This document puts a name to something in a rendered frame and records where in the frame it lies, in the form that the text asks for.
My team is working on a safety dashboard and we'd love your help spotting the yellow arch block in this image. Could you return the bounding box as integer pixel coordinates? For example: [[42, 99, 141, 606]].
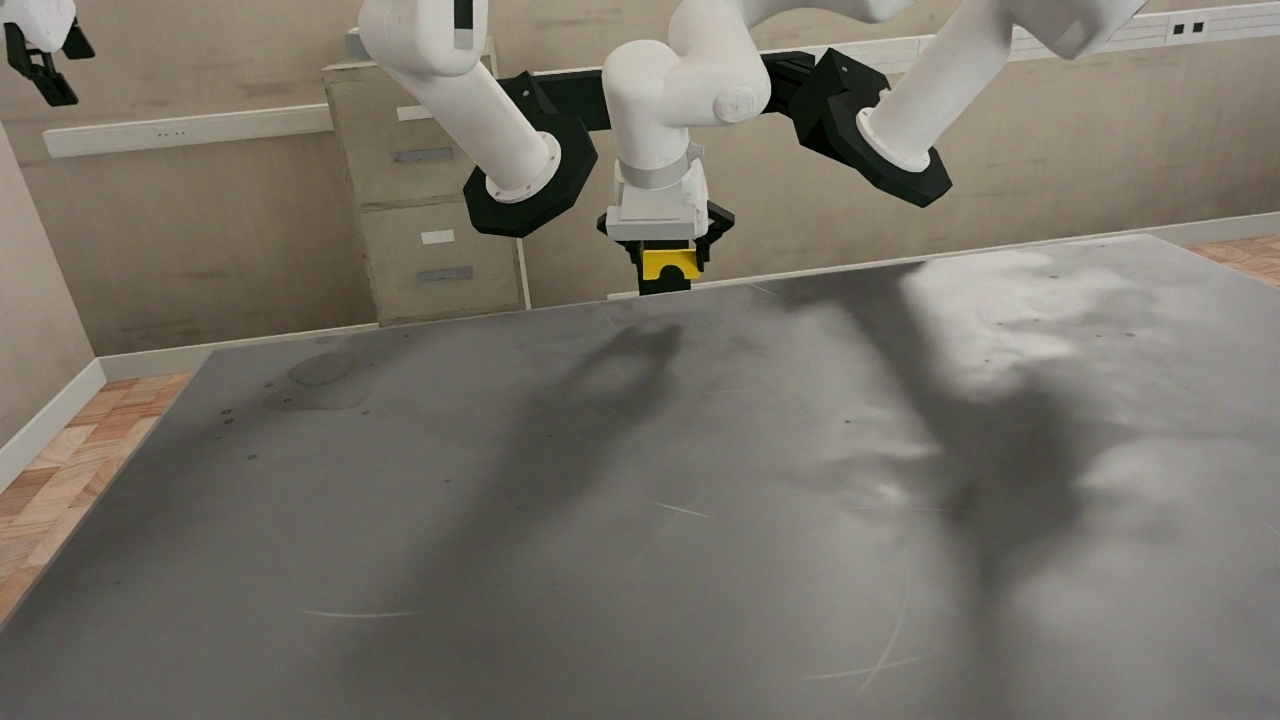
[[643, 249, 700, 281]]

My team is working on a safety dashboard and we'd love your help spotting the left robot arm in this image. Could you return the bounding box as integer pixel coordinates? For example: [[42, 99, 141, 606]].
[[602, 0, 1148, 241]]

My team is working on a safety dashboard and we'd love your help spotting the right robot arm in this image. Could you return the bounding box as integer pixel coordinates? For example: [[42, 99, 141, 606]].
[[358, 0, 561, 204]]

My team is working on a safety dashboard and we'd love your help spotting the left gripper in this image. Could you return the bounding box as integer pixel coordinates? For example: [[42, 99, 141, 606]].
[[596, 158, 735, 274]]

